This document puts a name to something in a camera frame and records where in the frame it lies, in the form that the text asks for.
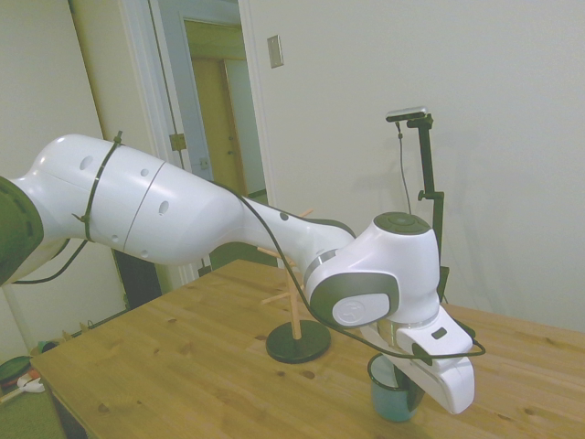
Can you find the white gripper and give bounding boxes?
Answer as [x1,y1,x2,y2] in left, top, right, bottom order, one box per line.
[365,325,477,415]

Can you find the teal enamel mug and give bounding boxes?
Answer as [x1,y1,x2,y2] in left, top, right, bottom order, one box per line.
[367,354,424,423]

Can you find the wooden mug tree black base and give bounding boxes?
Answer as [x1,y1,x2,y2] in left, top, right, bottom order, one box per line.
[258,208,332,365]

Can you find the black box on floor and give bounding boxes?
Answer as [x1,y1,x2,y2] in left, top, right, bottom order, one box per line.
[112,249,164,310]

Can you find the black zip tie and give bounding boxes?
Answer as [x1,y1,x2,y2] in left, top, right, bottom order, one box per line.
[72,131,125,241]

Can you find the white floor object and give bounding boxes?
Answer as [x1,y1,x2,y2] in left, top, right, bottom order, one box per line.
[17,375,47,395]

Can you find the green bowl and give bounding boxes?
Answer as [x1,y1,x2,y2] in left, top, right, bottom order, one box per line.
[0,356,33,390]

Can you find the pale blue open door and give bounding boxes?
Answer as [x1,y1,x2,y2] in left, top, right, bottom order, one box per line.
[152,0,214,184]

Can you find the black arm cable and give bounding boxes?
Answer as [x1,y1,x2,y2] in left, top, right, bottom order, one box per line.
[11,182,486,359]

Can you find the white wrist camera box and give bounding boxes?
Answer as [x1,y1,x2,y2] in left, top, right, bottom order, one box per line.
[396,305,475,360]

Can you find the black camera stand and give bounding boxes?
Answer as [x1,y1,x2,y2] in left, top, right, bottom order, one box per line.
[405,113,452,304]

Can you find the grey exterior camera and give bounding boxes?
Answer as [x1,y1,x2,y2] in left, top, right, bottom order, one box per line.
[386,105,431,124]

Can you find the metal wall switch plate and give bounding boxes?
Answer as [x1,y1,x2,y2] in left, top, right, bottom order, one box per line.
[267,35,284,70]

